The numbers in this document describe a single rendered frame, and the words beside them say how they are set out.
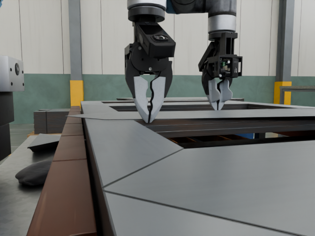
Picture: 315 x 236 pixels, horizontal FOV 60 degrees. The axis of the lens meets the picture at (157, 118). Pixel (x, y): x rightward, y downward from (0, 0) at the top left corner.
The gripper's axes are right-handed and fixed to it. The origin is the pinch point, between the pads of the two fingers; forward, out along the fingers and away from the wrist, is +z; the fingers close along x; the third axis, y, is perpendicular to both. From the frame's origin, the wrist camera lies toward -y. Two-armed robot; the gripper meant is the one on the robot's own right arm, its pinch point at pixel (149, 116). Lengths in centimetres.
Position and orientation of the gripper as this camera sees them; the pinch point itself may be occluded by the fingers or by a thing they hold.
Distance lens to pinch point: 52.6
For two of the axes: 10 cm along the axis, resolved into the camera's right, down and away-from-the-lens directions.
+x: -9.6, 0.3, -2.8
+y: -2.8, -1.0, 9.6
